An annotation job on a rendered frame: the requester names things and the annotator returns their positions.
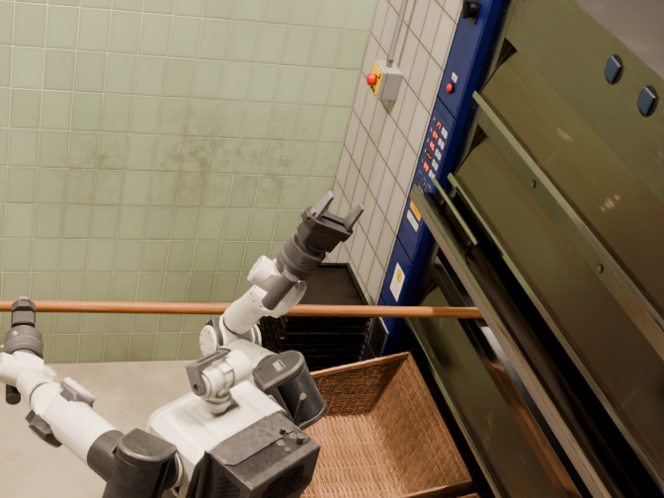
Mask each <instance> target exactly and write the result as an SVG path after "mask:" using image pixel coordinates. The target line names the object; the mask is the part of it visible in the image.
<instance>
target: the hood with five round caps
mask: <svg viewBox="0 0 664 498"><path fill-rule="evenodd" d="M505 38H506V39H507V40H508V41H509V42H510V43H511V44H512V45H513V46H514V47H515V49H516V50H517V51H518V52H519V53H520V54H521V55H522V56H523V57H524V58H525V59H526V60H527V61H528V62H529V63H530V64H531V66H532V67H533V68H534V69H535V70H536V71H537V72H538V73H539V74H540V75H541V76H542V77H543V78H544V79H545V80H546V81H547V83H548V84H549V85H550V86H551V87H552V88H553V89H554V90H555V91H556V92H557V93H558V94H559V95H560V96H561V97H562V98H563V99H564V101H565V102H566V103H567V104H568V105H569V106H570V107H571V108H572V109H573V110H574V111H575V112H576V113H577V114H578V115H579V116H580V117H581V119H582V120H583V121H584V122H585V123H586V124H587V125H588V126H589V127H590V128H591V129H592V130H593V131H594V132H595V133H596V134H597V135H598V136H599V137H600V138H601V139H602V140H603V141H604V142H605V143H606V144H607V145H608V146H609V147H610V148H611V149H612V150H613V152H614V153H615V155H616V156H617V157H618V158H619V159H620V160H621V161H622V162H623V163H624V164H625V165H626V166H627V167H628V168H629V169H630V170H631V172H632V173H633V174H634V175H635V176H636V177H637V178H638V179H639V180H640V181H641V182H642V183H643V184H644V185H645V186H646V187H647V189H648V190H649V191H650V192H651V193H652V194H653V195H654V196H655V197H656V198H657V199H658V200H659V201H660V202H661V203H662V204H663V205H664V80H663V79H662V78H661V77H659V76H658V75H657V74H656V73H655V72H654V71H653V70H652V69H650V68H649V67H648V66H647V65H646V64H645V63H644V62H642V61H641V60H640V59H639V58H638V57H637V56H636V55H634V54H633V53H632V52H631V51H630V50H629V49H628V48H627V47H625V46H624V45H623V44H622V43H621V42H620V41H618V40H617V39H616V38H615V37H614V36H613V35H612V34H611V33H609V32H608V31H607V30H606V29H605V28H604V27H603V26H601V25H600V24H599V23H598V22H597V21H596V20H595V19H594V18H592V17H591V16H590V15H589V14H588V13H587V12H586V11H584V10H583V9H582V8H581V7H580V6H579V5H578V4H577V3H575V2H574V1H573V0H517V2H516V5H515V8H514V11H513V14H512V18H511V21H510V24H509V27H508V30H507V33H506V37H505Z"/></svg>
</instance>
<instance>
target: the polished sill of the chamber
mask: <svg viewBox="0 0 664 498"><path fill-rule="evenodd" d="M434 267H435V269H436V270H437V272H438V274H439V275H440V277H441V279H442V281H443V282H444V284H445V286H446V287H447V289H448V291H449V292H450V294H451V296H452V298H453V299H454V301H455V303H456V305H457V307H476V305H475V303H474V302H473V300H472V298H471V297H470V295H469V294H468V292H467V290H466V289H465V287H464V285H463V284H462V282H461V280H460V279H459V277H458V276H457V273H456V272H455V270H454V268H453V267H452V265H451V263H450V262H449V260H448V259H447V257H446V255H437V257H436V260H435V263H434ZM465 320H466V322H467V324H468V325H469V327H470V329H471V331H472V332H473V334H474V336H475V337H476V339H477V341H478V342H479V344H480V346H481V348H482V349H483V351H484V353H485V354H486V356H487V358H488V359H489V361H490V363H491V365H492V366H493V368H494V370H495V371H496V372H497V374H498V375H499V377H500V379H501V381H502V382H503V384H504V386H505V387H506V389H507V391H508V392H509V394H510V396H511V398H512V399H513V401H514V403H515V404H516V406H517V408H518V409H519V411H520V413H521V415H522V416H523V418H524V420H525V421H526V423H527V425H528V426H529V428H530V430H531V432H532V433H533V435H534V437H535V438H536V440H537V442H538V443H539V446H540V448H541V449H542V451H543V453H544V454H545V456H546V458H547V459H548V461H549V463H550V465H551V466H552V468H553V470H554V471H555V473H556V475H557V476H558V478H559V480H560V482H561V483H562V485H563V487H564V488H565V490H566V492H567V493H568V495H569V497H570V498H593V496H592V495H591V493H590V491H589V490H588V488H587V487H586V485H585V483H584V482H583V480H582V478H581V477H580V475H579V473H578V472H577V470H576V468H575V467H574V465H573V464H572V462H571V460H570V459H569V457H568V455H567V454H566V452H565V450H564V449H563V447H562V446H561V444H560V442H559V441H558V440H557V438H556V437H555V435H554V433H553V432H552V430H551V429H550V427H549V425H548V424H547V422H546V420H545V419H544V417H543V415H542V414H541V412H540V410H539V408H538V407H537V405H536V403H535V402H534V400H533V398H532V397H531V395H530V394H529V392H528V390H527V389H526V387H525V385H524V384H523V382H522V380H521V379H520V377H519V375H518V374H517V372H516V371H515V369H514V367H513V366H512V364H511V362H510V361H509V359H508V357H507V356H506V354H505V353H504V351H503V349H502V348H501V346H500V344H499V343H498V341H497V339H496V338H495V336H494V335H493V333H492V331H491V330H490V328H489V326H488V325H487V323H486V321H485V320H484V318H465Z"/></svg>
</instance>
